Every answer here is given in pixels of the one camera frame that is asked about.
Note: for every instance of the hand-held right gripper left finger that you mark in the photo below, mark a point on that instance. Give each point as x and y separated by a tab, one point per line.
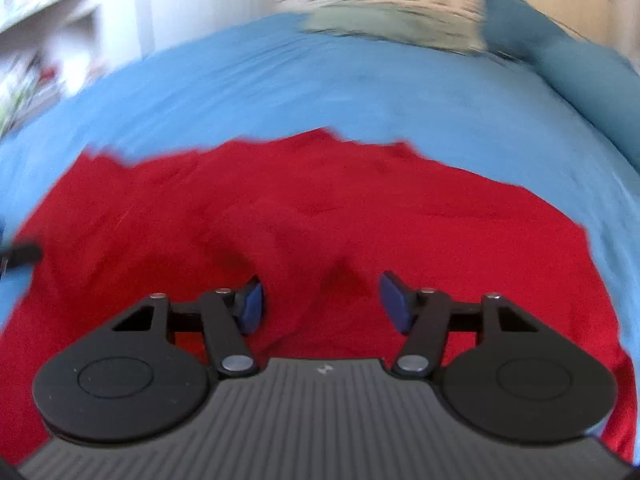
251	306

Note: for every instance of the white shelf unit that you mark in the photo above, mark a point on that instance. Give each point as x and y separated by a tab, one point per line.
50	35

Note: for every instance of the red shirt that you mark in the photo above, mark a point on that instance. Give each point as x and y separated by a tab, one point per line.
310	220

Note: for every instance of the blue bed sheet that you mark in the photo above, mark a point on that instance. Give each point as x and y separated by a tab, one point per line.
310	95

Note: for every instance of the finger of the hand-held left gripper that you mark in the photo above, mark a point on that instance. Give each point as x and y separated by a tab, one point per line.
22	253

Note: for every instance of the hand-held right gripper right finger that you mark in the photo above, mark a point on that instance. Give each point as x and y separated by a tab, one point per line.
395	305

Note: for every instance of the blue pillow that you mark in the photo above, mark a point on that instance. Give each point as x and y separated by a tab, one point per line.
560	60

